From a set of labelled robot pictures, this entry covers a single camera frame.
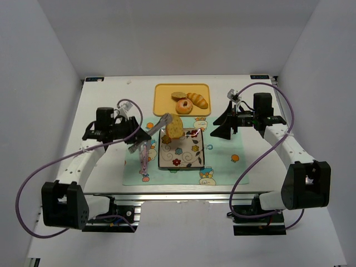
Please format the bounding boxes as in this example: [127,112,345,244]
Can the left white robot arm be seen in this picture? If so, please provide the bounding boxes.
[41,107,151,230]

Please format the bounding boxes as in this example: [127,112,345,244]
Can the pink handled spoon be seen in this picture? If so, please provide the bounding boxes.
[141,142,148,175]

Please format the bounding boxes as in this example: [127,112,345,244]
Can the yellow plastic tray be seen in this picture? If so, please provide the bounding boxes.
[153,83,211,117]

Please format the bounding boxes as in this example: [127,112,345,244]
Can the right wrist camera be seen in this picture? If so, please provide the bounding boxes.
[227,89,242,112]

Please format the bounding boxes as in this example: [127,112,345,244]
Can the blue label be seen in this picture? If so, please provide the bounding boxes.
[85,77,105,82]
[250,75,270,80]

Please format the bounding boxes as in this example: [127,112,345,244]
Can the glazed bagel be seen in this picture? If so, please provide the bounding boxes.
[175,99,193,115]

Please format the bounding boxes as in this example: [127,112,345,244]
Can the mint cartoon placemat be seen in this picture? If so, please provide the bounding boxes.
[123,117,246,186]

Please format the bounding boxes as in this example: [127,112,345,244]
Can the right blue label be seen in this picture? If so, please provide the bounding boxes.
[250,75,270,80]

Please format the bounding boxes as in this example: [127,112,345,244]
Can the small round bread slice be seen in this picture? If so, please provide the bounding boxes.
[171,92,187,101]

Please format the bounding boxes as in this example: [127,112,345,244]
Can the metal food tongs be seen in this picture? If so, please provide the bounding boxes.
[128,113,172,154]

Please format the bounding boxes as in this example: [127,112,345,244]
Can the herb bread slice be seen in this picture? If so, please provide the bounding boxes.
[166,114,184,139]

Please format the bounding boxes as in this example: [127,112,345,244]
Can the left blue label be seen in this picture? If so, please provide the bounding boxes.
[85,77,105,82]

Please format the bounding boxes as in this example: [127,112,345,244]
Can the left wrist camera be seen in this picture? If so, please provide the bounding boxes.
[116,101,133,119]

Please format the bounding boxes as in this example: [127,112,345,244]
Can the golden croissant roll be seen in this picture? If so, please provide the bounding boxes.
[187,93,209,109]

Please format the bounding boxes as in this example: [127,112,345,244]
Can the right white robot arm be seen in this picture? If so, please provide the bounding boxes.
[210,90,331,211]

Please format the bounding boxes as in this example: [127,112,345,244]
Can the floral square plate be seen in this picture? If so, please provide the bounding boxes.
[158,128,205,169]

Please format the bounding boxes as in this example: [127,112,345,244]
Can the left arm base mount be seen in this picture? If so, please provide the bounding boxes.
[82,194,137,233]

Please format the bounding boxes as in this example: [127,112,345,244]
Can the pink handled fork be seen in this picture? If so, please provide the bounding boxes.
[139,147,146,175]

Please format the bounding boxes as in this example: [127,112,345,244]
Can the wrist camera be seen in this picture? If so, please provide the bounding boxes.
[116,101,133,119]
[227,89,242,112]

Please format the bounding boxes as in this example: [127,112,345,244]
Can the aluminium front rail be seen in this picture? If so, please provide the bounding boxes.
[51,190,315,202]

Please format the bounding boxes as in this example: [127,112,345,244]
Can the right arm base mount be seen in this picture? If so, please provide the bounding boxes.
[226,197,286,236]

